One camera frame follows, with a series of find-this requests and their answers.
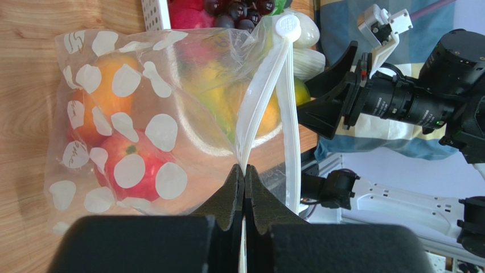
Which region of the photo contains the dark purple grape bunch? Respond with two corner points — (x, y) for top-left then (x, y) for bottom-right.
(203, 0), (278, 32)

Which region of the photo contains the green orange mango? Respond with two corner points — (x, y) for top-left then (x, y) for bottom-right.
(294, 77), (311, 106)

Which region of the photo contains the yellow green star fruit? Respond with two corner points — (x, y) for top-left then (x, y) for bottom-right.
(181, 61), (249, 143)

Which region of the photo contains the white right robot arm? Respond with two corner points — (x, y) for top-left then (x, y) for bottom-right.
(246, 29), (484, 272)

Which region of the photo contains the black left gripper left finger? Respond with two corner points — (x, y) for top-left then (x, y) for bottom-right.
(48, 165), (244, 272)

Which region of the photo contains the white perforated fruit basket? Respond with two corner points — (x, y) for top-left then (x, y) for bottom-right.
(141, 0), (171, 31)

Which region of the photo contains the clear dotted zip bag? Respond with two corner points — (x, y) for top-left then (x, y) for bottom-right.
(44, 13), (304, 273)

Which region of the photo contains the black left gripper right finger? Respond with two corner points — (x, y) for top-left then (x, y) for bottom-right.
(245, 165), (433, 272)

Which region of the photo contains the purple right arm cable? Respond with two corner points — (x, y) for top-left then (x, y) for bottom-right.
(410, 0), (457, 22)

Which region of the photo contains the pink dragon fruit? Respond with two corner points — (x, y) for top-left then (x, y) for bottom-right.
(167, 0), (215, 30)

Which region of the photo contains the orange red mango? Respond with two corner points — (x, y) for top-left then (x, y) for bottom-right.
(67, 53), (139, 146)

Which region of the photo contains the white garlic bulb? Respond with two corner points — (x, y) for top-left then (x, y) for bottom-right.
(283, 8), (326, 81)

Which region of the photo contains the red apple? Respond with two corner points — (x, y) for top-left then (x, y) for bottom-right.
(95, 129), (174, 201)

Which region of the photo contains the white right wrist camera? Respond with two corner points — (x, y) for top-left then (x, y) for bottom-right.
(357, 4), (413, 77)

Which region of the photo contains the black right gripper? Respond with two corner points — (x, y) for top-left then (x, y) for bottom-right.
(297, 40), (461, 139)

